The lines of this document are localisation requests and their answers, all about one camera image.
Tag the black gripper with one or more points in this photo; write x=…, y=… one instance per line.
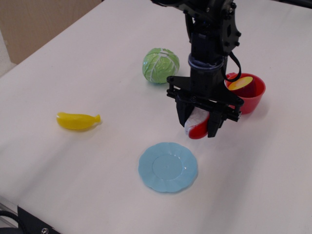
x=205, y=89

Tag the red and white toy sushi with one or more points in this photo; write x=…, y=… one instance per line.
x=196, y=125

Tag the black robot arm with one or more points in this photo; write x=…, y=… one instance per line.
x=213, y=35

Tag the light blue plastic plate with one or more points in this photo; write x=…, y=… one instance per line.
x=167, y=167

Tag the red plastic cup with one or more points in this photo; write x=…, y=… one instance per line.
x=250, y=103

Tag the purple yellow toy sweet potato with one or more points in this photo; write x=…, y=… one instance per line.
x=243, y=87

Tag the green toy cabbage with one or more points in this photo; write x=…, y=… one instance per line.
x=158, y=64

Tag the yellow toy banana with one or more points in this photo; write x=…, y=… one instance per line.
x=76, y=121

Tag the black corner bracket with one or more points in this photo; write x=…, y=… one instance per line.
x=34, y=225

